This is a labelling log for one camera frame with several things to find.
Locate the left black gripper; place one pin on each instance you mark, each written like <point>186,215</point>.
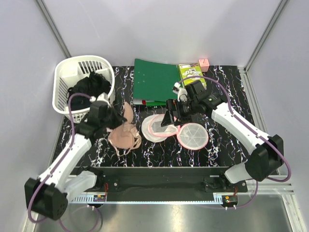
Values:
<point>119,120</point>

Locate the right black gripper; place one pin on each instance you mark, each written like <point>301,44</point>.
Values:
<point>174,105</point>

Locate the white mesh laundry bag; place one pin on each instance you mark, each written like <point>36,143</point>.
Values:
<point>191,136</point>

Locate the beige pink bra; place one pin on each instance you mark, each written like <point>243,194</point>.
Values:
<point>126,137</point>

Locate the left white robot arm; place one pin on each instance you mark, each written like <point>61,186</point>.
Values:
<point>51,192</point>

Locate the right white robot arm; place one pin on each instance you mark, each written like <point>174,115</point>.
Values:
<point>266,152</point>

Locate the white plastic laundry basket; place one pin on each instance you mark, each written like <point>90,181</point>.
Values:
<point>68,72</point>

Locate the black clothes in basket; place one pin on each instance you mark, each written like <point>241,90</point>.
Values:
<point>93,85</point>

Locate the black marbled table mat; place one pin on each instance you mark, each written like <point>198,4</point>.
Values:
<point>222,149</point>

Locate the green folder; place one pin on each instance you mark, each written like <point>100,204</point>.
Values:
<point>153,82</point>

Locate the green book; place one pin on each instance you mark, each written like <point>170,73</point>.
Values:
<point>191,69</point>

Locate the pink small box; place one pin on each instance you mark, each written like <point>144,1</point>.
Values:
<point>204,64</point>

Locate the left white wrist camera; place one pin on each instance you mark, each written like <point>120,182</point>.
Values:
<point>102,97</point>

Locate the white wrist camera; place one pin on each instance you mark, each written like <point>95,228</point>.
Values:
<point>181,92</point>
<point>102,97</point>

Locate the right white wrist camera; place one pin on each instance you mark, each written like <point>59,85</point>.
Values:
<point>181,92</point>

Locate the black mounting base plate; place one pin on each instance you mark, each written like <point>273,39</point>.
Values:
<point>167,184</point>

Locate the white cable duct rail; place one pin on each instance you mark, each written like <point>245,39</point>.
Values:
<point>90,198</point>

